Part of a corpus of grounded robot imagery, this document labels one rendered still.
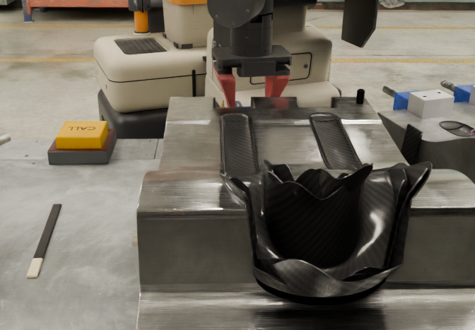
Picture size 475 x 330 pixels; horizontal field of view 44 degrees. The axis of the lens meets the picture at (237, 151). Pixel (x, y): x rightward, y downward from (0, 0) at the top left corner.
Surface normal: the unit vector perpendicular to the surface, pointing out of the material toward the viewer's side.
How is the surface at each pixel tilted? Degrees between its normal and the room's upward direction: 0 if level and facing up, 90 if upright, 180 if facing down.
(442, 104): 90
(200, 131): 2
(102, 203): 0
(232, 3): 90
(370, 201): 33
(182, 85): 90
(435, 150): 90
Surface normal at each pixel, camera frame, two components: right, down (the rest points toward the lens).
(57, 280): 0.01, -0.91
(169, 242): 0.04, 0.32
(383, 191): -0.11, -0.62
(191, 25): 0.37, 0.42
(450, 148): -0.94, 0.13
